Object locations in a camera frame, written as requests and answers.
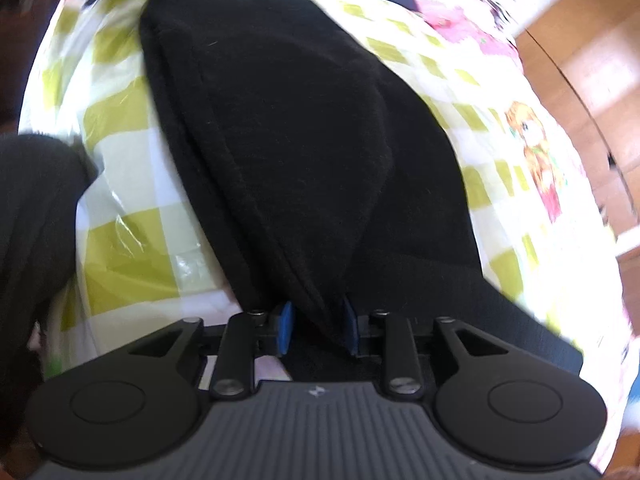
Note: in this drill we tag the dark cloth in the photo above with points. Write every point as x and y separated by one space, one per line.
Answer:
35 240

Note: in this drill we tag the printed checkered blanket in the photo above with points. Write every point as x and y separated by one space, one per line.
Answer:
125 125

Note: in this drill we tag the black pants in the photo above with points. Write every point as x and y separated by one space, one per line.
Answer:
300 135

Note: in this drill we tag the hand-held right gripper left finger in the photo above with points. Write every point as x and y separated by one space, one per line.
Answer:
284 327

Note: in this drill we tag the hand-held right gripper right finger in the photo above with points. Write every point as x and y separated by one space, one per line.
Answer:
351 332

